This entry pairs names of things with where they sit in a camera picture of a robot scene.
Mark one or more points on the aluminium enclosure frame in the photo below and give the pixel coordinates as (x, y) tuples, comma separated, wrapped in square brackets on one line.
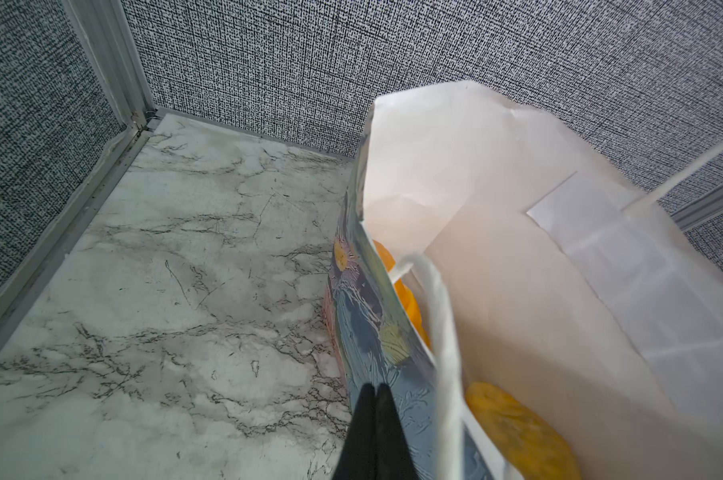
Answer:
[(82, 81)]

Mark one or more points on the floral white paper bag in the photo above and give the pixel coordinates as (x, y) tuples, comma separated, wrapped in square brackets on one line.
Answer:
[(539, 268)]

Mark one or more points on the fake croissant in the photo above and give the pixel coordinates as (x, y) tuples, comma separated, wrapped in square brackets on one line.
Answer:
[(533, 447)]

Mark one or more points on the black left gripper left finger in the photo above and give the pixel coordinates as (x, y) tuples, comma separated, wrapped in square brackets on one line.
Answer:
[(358, 459)]

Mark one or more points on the long fake bread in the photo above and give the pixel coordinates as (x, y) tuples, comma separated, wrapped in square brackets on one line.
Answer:
[(405, 295)]

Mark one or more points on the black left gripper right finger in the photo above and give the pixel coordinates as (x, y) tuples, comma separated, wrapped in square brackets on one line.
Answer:
[(393, 458)]

